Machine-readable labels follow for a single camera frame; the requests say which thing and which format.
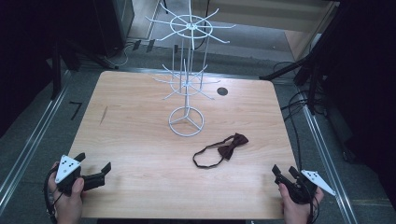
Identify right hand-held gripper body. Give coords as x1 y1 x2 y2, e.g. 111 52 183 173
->
274 169 337 205

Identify person's right hand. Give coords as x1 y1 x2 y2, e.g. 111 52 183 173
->
277 182 325 220

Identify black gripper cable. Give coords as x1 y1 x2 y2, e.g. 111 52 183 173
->
303 183 321 224
42 166 61 222

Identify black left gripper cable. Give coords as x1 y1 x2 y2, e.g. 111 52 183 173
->
42 166 61 222

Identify white wire display rack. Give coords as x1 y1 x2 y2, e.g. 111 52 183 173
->
145 0 236 138

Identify black metal stand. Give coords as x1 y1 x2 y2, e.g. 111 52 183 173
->
49 36 120 101
259 6 359 116

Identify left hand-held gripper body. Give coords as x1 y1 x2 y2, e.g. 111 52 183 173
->
54 154 107 197

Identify person's left hand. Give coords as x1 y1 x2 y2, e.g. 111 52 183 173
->
47 161 86 220

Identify dark cabinet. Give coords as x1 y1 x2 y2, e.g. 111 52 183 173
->
92 0 135 58

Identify metal floor rail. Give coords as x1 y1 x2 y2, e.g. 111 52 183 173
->
297 90 361 224
0 70 73 216

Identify black hanging cable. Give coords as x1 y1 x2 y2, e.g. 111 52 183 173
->
193 0 211 51

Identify black floor cables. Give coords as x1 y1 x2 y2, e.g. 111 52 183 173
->
272 61 325 172

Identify white floor cable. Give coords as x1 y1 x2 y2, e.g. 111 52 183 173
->
103 42 135 68

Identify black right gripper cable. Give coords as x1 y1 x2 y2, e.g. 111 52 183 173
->
303 183 321 224

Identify dark brown bow tie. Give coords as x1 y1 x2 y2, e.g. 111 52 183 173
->
191 133 249 170

